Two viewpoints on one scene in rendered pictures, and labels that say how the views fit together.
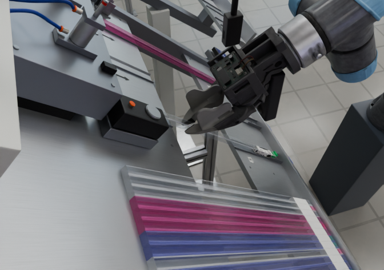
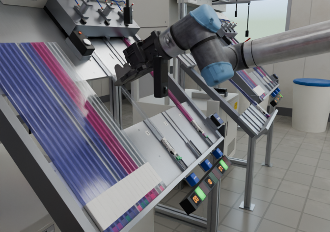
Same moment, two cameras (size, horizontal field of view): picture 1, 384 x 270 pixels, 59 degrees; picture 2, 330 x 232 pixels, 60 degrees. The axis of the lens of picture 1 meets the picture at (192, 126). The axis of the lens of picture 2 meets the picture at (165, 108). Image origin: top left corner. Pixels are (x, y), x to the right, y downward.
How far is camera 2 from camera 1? 0.83 m
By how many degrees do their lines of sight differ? 55
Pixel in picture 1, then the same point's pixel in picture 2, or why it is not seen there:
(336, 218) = not seen: outside the picture
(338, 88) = not seen: outside the picture
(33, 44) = (64, 1)
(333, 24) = (177, 24)
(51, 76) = (59, 7)
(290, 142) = not seen: outside the picture
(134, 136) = (74, 46)
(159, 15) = (211, 103)
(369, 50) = (206, 50)
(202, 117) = (117, 70)
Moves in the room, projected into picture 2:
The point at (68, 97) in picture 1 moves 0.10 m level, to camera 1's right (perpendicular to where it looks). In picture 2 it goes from (61, 18) to (75, 17)
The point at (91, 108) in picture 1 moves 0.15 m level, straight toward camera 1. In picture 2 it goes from (67, 27) to (24, 25)
